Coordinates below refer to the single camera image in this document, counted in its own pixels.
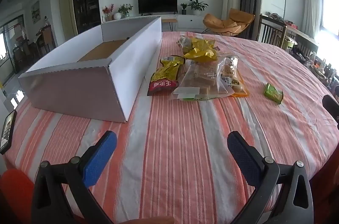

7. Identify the small green snack packet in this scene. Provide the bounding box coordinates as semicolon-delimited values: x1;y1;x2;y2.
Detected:
264;83;284;104

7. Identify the black smartphone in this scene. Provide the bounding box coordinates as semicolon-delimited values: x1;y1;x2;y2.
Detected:
0;109;17;155

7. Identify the dark wooden chair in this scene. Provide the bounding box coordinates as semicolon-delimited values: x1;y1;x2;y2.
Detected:
256;15;287;48

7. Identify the orange clear snack packet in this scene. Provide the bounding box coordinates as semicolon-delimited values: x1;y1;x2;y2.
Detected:
221;54;249;98

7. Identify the striped pink tablecloth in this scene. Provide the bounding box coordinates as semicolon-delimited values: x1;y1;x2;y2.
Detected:
5;36;338;223

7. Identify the white cardboard box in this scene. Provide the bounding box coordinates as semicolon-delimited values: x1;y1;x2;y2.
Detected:
19;17;162;123

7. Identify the orange lounge chair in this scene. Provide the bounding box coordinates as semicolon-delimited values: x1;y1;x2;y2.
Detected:
203;8;255;36

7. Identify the clear biscuit bag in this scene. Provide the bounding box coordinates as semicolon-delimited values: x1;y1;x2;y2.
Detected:
171;56;234;101

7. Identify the gold foil snack bag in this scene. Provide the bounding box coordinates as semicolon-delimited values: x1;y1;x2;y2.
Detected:
183;37;218;63

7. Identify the yellow red snack packet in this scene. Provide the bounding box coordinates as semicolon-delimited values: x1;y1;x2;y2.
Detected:
147;55;185;96

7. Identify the green potted plant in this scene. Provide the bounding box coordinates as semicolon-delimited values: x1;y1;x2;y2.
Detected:
188;0;208;15

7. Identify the white tv cabinet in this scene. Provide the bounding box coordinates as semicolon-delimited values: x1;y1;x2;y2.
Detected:
117;14;206;32

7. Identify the red flower vase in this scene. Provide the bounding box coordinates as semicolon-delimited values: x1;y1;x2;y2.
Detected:
102;4;114;22

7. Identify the small wooden side table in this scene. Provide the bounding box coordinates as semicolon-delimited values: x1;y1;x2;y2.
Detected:
161;18;178;31

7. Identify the black television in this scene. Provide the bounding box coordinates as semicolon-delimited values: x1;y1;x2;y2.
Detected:
137;0;178;15

